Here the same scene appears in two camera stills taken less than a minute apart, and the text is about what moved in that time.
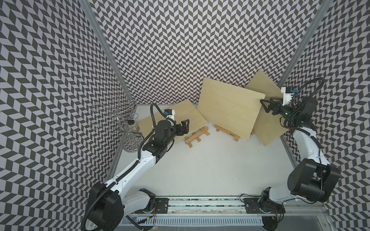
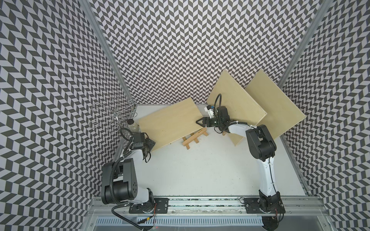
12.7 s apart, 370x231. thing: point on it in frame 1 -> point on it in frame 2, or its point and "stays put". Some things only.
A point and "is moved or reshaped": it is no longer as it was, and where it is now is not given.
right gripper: (267, 109) -> (204, 121)
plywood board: (185, 110) stays put
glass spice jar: (133, 128) stays put
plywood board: (234, 109) is moved or reshaped
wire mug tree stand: (116, 114) stays put
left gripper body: (178, 130) -> (149, 144)
